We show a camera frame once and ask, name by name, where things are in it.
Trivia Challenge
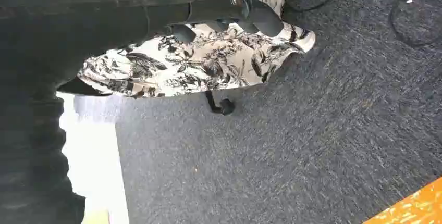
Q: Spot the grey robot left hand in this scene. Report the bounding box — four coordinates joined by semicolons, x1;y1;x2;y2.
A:
0;0;285;96

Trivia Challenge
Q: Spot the person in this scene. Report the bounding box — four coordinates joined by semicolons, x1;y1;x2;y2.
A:
77;0;316;99

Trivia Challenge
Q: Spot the robot left arm ribbed sleeve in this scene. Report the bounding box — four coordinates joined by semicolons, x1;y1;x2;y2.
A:
0;94;87;224

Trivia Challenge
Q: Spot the black chair caster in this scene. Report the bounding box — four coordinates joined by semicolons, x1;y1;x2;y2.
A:
204;90;237;117

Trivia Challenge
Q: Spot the yellow plastic sheet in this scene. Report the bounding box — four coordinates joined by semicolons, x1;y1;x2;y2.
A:
362;177;442;224

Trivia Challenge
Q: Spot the black floor cable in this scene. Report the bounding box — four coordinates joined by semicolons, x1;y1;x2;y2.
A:
282;0;442;48

